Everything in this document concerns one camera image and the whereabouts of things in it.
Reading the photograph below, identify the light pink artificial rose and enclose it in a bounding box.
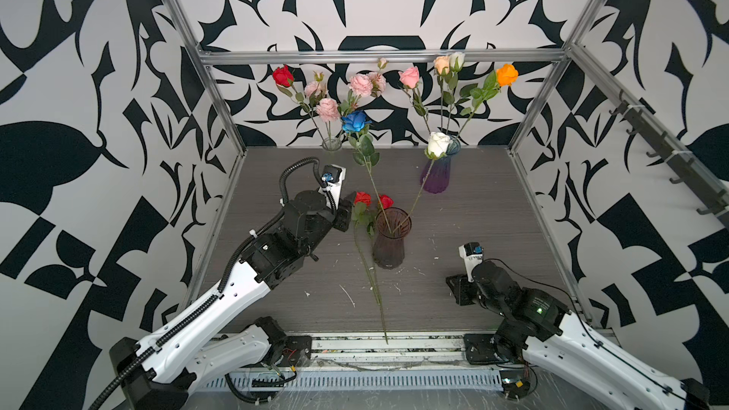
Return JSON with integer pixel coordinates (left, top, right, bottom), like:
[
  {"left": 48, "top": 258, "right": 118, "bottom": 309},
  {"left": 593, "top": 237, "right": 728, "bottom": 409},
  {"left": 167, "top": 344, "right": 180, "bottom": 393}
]
[{"left": 399, "top": 66, "right": 432, "bottom": 136}]

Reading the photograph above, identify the pink peony stem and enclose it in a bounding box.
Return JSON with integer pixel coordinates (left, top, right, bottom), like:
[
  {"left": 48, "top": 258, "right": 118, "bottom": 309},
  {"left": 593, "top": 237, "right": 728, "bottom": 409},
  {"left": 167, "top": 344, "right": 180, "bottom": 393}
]
[{"left": 339, "top": 58, "right": 388, "bottom": 136}]

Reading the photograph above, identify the white artificial rose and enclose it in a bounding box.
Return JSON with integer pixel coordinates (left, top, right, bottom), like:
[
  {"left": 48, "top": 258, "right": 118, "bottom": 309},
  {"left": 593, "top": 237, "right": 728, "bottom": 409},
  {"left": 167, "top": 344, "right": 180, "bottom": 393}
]
[
  {"left": 394, "top": 132, "right": 451, "bottom": 233},
  {"left": 443, "top": 52, "right": 465, "bottom": 129}
]

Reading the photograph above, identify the dark red glass vase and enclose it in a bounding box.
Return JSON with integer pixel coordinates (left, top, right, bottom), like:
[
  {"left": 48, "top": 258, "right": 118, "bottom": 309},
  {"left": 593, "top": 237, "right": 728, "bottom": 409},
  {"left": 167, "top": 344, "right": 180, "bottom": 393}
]
[{"left": 372, "top": 207, "right": 412, "bottom": 270}]

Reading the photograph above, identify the orange artificial rose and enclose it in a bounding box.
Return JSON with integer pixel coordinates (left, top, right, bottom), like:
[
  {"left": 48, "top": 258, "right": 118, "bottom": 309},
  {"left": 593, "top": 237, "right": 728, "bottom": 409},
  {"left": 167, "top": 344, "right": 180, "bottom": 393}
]
[{"left": 457, "top": 64, "right": 519, "bottom": 140}]

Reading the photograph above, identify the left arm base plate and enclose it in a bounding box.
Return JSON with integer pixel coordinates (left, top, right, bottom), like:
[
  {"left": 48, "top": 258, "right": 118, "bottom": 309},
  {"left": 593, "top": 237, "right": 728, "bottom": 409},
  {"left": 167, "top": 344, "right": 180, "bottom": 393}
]
[{"left": 269, "top": 335, "right": 313, "bottom": 368}]

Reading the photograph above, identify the blue artificial rose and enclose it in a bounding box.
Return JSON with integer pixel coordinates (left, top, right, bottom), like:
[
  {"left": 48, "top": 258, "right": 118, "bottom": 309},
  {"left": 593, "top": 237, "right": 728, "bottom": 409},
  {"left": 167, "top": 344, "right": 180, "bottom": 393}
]
[{"left": 342, "top": 111, "right": 393, "bottom": 239}]

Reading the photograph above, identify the white cable duct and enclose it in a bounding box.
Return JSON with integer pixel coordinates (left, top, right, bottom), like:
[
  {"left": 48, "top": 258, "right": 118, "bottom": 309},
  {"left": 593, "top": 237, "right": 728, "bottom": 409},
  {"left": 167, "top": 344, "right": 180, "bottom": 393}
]
[{"left": 231, "top": 369, "right": 503, "bottom": 392}]

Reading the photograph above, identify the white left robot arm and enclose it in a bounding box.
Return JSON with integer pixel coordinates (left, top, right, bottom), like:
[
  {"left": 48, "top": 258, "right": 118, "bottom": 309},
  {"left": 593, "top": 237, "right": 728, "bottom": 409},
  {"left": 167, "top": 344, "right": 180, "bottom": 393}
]
[{"left": 91, "top": 157, "right": 353, "bottom": 409}]

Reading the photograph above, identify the red artificial rose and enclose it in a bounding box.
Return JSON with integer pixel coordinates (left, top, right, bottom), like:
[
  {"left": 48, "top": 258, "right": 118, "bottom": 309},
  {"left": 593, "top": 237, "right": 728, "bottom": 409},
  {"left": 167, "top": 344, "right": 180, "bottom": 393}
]
[
  {"left": 273, "top": 65, "right": 330, "bottom": 144},
  {"left": 352, "top": 192, "right": 389, "bottom": 344},
  {"left": 368, "top": 195, "right": 394, "bottom": 227}
]

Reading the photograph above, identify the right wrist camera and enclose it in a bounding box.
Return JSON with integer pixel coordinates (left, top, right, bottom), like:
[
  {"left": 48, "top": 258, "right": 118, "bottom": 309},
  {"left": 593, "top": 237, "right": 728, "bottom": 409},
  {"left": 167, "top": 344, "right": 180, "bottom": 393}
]
[{"left": 458, "top": 242, "right": 483, "bottom": 283}]

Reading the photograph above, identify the wall hook rail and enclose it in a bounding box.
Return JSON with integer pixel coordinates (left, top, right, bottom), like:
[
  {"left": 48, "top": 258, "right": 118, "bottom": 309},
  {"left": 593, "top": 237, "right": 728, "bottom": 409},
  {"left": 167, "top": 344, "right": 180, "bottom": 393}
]
[{"left": 607, "top": 90, "right": 728, "bottom": 229}]

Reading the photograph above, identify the blue purple glass vase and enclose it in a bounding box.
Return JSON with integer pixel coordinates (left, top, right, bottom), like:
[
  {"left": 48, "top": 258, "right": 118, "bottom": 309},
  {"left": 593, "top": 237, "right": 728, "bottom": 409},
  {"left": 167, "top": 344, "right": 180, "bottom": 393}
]
[{"left": 420, "top": 133, "right": 461, "bottom": 194}]

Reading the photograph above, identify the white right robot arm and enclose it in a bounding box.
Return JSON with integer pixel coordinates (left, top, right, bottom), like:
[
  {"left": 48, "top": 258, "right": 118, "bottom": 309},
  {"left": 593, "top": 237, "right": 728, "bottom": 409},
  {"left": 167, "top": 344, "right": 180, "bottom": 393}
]
[{"left": 445, "top": 260, "right": 709, "bottom": 409}]

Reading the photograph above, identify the aluminium front rail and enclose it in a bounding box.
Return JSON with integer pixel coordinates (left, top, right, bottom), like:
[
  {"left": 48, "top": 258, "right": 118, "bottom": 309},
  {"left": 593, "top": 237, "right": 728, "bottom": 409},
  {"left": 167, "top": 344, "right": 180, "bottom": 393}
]
[{"left": 187, "top": 328, "right": 628, "bottom": 374}]

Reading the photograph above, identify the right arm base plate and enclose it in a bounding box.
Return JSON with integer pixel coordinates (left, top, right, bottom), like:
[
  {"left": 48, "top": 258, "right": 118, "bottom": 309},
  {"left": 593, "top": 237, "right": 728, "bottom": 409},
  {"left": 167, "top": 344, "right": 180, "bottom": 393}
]
[{"left": 463, "top": 333, "right": 514, "bottom": 366}]

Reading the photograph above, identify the clear ribbed glass vase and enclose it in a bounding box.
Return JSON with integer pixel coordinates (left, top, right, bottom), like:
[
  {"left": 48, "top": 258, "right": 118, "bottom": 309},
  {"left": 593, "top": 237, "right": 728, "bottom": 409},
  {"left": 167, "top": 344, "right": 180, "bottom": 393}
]
[{"left": 321, "top": 137, "right": 343, "bottom": 153}]

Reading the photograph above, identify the pink carnation spray stem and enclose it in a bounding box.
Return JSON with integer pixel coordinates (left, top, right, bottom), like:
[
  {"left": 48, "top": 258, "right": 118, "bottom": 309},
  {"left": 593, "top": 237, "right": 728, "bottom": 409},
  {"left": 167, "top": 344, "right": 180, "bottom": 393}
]
[{"left": 304, "top": 72, "right": 341, "bottom": 140}]

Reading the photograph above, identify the peach artificial rose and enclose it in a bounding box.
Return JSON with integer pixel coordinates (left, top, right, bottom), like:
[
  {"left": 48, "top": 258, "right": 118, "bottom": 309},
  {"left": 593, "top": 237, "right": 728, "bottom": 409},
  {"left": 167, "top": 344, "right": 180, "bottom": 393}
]
[{"left": 434, "top": 55, "right": 451, "bottom": 127}]

